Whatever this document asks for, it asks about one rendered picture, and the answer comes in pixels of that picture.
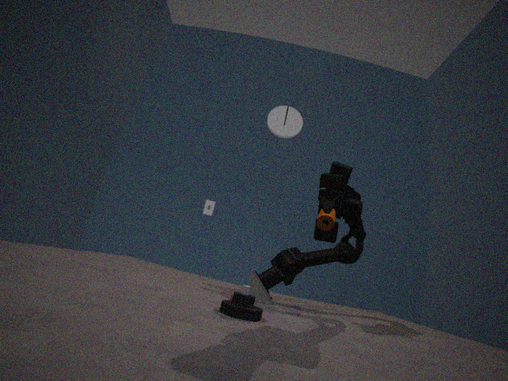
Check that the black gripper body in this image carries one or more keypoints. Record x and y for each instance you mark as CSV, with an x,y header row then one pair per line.
x,y
331,182

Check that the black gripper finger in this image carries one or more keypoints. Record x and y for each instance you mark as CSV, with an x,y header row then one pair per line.
x,y
328,199
334,229

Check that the orange knob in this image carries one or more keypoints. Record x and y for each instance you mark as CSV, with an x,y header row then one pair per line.
x,y
326,221

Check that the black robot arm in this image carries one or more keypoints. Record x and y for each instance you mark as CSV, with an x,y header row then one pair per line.
x,y
291,261

